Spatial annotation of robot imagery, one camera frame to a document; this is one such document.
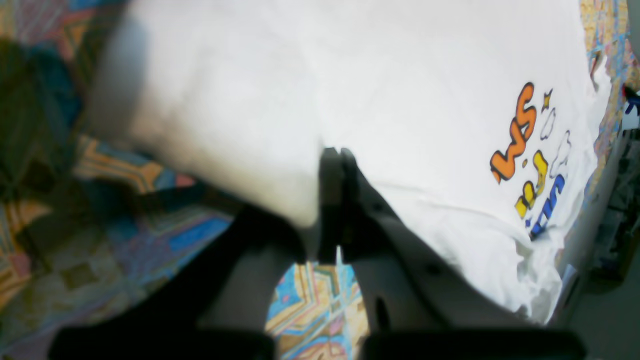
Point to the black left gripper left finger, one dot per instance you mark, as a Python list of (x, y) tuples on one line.
[(214, 309)]

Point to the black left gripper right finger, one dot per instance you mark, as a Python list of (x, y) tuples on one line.
[(417, 306)]

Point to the white printed T-shirt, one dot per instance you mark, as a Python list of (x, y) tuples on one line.
[(475, 120)]

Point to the patterned tablecloth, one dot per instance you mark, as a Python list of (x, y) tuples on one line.
[(87, 232)]

